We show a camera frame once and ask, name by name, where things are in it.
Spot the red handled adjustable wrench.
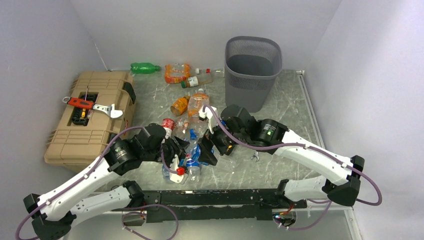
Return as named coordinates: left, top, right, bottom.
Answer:
left=62, top=96, right=124, bottom=119

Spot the crushed blue label bottle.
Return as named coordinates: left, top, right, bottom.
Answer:
left=162, top=164, right=172, bottom=183

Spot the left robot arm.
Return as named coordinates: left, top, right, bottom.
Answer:
left=23, top=123, right=188, bottom=240

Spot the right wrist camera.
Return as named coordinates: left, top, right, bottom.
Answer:
left=198, top=105, right=217, bottom=121

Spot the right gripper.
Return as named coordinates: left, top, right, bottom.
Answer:
left=197, top=115, right=248, bottom=166

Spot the silver combination spanner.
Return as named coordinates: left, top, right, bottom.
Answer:
left=251, top=151, right=260, bottom=162

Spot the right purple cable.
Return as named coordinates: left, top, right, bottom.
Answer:
left=203, top=105, right=383, bottom=207

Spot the small orange juice bottle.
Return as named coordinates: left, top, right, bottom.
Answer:
left=170, top=95, right=191, bottom=117

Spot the orange wrapped bottle pack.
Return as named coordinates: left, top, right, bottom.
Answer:
left=164, top=63, right=191, bottom=84

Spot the clear bottle blue label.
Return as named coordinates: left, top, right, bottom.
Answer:
left=190, top=143, right=202, bottom=161

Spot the tan plastic toolbox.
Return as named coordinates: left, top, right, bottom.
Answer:
left=44, top=71, right=137, bottom=173

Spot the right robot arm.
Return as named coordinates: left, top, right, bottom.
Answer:
left=197, top=104, right=365, bottom=208

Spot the pepsi plastic bottle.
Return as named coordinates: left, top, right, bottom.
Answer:
left=186, top=158, right=201, bottom=182

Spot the purple cable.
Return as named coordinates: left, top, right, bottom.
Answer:
left=203, top=105, right=383, bottom=207
left=14, top=125, right=181, bottom=240

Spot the green plastic bottle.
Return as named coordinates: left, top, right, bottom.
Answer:
left=130, top=62, right=162, bottom=75

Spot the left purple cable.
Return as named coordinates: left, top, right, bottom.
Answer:
left=14, top=125, right=181, bottom=240

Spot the grey mesh waste bin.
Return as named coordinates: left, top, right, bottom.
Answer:
left=224, top=36, right=283, bottom=113

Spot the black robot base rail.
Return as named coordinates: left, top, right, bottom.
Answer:
left=129, top=188, right=307, bottom=223

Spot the brown tea bottle green cap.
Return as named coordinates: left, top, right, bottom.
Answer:
left=180, top=73, right=213, bottom=89

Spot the clear bottle red label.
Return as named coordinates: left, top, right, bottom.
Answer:
left=161, top=117, right=189, bottom=139

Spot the clear bottle red cap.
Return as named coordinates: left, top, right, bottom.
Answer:
left=195, top=68, right=225, bottom=78

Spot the large orange label bottle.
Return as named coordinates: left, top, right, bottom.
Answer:
left=187, top=88, right=210, bottom=124

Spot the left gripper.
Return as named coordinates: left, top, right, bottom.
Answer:
left=142, top=135, right=190, bottom=170

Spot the blue bottle cap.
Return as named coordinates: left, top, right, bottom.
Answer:
left=189, top=128, right=197, bottom=141

